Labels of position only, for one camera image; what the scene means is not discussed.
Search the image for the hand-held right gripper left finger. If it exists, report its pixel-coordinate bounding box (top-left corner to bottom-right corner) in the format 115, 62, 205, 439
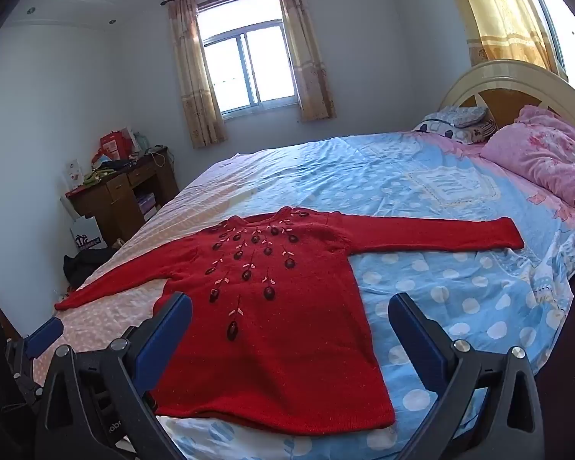
33, 292, 193, 460

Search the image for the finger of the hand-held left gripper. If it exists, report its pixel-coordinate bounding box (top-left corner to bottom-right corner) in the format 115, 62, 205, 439
6, 319, 64, 396

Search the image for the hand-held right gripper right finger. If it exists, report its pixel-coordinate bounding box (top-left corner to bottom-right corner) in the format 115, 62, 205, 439
388, 292, 546, 460

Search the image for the red knitted sweater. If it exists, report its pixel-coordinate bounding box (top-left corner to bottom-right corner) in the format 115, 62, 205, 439
54, 206, 525, 438

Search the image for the black bag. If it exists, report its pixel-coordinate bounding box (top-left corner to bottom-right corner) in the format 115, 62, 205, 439
63, 248, 120, 293

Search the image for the white printed paper bag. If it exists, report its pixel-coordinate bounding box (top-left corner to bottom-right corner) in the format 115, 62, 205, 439
70, 217, 104, 252

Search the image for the blue pink polka-dot bedsheet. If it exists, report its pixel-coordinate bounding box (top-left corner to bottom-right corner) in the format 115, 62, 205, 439
29, 131, 575, 460

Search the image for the brown wooden desk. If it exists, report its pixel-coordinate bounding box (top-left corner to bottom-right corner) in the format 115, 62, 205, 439
66, 146, 180, 248

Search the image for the white printed card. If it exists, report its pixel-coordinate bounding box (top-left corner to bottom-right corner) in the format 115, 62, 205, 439
63, 160, 84, 190

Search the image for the red cardboard box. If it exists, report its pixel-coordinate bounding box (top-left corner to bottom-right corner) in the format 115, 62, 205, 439
100, 128, 137, 161

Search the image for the grey patterned pillow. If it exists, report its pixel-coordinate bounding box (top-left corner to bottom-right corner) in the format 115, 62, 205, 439
412, 106, 499, 143

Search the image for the pink floral pillow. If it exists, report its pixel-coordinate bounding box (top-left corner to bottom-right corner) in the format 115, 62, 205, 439
479, 105, 575, 208

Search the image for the beige patterned curtain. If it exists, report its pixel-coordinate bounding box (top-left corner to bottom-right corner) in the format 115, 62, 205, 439
167, 0, 228, 149
274, 0, 337, 123

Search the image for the sliding window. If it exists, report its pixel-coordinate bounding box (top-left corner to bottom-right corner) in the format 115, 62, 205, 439
196, 0, 300, 120

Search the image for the yellow curtain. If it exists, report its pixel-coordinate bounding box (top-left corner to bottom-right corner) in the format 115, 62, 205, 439
450, 0, 568, 80

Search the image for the large side window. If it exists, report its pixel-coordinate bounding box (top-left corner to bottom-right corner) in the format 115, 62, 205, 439
517, 0, 575, 101

